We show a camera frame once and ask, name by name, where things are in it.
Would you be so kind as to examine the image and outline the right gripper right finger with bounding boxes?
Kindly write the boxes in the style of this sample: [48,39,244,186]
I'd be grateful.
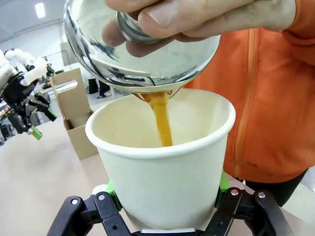
[204,169,293,236]

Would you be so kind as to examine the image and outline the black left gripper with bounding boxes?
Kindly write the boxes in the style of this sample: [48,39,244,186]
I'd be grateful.
[1,72,58,141]

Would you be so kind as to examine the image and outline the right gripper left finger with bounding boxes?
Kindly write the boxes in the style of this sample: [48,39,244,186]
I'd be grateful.
[46,180,131,236]

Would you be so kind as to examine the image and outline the white paper cup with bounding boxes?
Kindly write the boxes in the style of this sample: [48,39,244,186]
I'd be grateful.
[85,88,236,232]

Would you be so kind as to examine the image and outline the amber tea drink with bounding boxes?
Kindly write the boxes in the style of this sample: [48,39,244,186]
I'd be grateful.
[134,89,174,148]

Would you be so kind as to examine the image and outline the shiny steel bowl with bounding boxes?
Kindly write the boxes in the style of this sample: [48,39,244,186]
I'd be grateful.
[63,0,221,95]

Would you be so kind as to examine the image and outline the person's left forearm orange sleeve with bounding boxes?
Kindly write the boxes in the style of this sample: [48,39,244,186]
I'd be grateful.
[283,0,315,53]

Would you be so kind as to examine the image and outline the person's left hand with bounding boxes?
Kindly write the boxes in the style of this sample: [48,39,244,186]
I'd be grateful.
[105,0,296,42]

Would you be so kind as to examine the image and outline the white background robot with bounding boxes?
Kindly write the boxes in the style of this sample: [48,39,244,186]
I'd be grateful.
[4,48,37,67]

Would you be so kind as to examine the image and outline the person in orange jacket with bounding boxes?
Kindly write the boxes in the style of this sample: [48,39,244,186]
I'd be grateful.
[182,27,315,207]

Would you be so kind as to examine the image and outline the ceiling light panel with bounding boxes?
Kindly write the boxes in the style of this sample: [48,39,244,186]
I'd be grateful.
[34,2,45,18]

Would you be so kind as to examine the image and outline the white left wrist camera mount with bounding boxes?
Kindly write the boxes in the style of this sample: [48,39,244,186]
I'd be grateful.
[21,58,49,87]

